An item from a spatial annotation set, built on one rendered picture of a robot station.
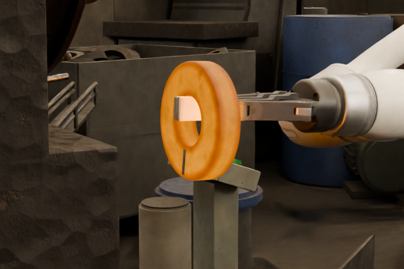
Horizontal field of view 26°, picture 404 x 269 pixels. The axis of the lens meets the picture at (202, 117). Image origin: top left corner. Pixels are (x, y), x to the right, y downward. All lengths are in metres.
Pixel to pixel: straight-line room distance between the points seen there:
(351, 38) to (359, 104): 3.27
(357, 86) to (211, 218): 0.92
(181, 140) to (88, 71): 2.17
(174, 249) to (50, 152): 1.34
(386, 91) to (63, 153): 0.69
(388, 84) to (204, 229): 0.96
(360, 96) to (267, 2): 3.95
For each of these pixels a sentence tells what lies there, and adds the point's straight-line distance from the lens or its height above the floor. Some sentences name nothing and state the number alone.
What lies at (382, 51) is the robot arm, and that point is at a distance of 1.48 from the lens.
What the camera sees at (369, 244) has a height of 0.71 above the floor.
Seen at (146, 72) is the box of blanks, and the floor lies 0.68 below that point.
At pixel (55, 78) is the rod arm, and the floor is 0.87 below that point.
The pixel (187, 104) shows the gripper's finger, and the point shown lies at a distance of 1.11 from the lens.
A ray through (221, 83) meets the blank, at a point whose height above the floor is 0.88.
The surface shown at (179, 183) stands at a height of 0.43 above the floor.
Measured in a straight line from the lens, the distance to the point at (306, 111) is 1.14.
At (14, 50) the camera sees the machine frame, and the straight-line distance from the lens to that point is 0.63.
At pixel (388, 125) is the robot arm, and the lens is 1.27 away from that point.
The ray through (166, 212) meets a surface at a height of 0.51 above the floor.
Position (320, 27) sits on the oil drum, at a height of 0.83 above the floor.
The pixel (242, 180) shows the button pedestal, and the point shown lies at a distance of 2.01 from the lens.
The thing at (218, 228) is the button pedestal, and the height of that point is 0.44.
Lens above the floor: 0.99
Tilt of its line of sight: 8 degrees down
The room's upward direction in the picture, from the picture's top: straight up
